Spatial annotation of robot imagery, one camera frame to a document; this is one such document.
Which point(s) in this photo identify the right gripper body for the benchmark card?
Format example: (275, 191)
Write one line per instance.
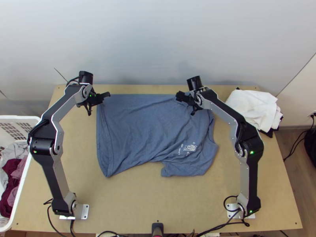
(188, 98)

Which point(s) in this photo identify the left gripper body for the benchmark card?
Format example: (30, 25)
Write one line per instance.
(95, 98)

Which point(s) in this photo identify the blue t-shirt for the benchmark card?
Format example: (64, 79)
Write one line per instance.
(138, 128)

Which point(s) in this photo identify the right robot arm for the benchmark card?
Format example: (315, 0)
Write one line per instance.
(248, 172)

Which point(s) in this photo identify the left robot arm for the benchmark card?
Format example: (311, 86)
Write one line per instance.
(53, 172)

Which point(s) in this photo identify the pile of folded clothes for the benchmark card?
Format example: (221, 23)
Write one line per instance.
(251, 106)

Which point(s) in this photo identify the white laundry basket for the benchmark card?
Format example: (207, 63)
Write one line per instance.
(17, 119)

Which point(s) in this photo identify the heap of clothes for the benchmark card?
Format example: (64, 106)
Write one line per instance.
(9, 172)

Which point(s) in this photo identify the black bag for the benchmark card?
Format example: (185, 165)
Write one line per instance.
(310, 148)

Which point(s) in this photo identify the white wall socket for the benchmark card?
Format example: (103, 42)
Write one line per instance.
(312, 114)

